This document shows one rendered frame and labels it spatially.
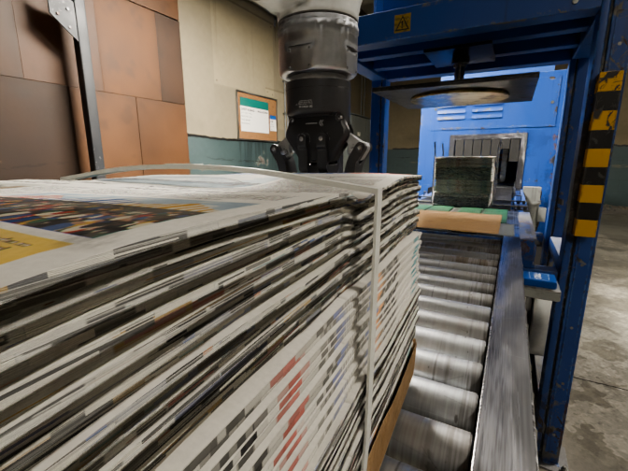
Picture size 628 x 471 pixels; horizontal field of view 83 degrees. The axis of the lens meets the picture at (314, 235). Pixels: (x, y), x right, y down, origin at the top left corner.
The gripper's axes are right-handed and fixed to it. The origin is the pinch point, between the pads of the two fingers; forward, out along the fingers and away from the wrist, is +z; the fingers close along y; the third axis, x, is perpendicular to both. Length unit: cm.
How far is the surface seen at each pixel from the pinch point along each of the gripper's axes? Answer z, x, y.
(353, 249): -7.1, -21.4, 13.4
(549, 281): 22, 69, 33
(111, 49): -101, 168, -289
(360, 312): -3.0, -20.3, 13.5
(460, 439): 13.2, -8.8, 18.9
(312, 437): -0.3, -27.5, 14.2
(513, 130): -30, 324, 19
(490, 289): 14.3, 35.8, 19.3
